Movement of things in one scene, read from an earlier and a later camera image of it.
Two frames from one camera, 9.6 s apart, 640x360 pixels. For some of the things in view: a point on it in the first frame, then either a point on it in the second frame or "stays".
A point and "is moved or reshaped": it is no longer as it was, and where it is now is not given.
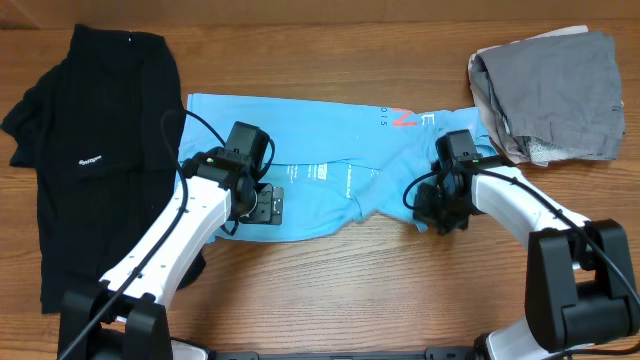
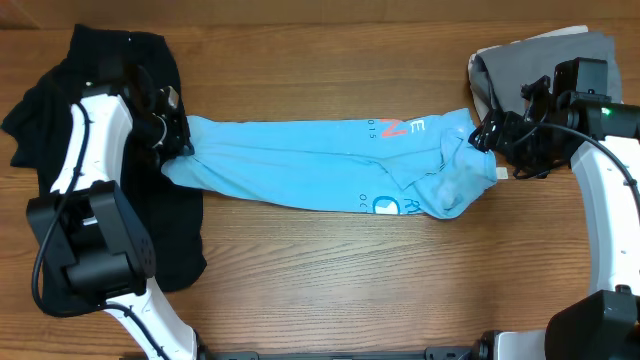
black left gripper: [270, 207] -> [180, 141]
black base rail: [432, 354] stays
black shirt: [91, 124] stays
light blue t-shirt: [312, 162] is moved or reshaped
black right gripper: [425, 217] -> [494, 134]
